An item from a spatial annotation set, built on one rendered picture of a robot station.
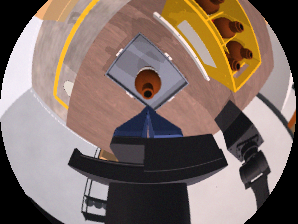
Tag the yellow divided crate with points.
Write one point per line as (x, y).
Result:
(204, 39)

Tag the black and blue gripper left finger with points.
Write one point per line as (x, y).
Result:
(136, 126)

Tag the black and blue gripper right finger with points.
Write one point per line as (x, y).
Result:
(161, 127)

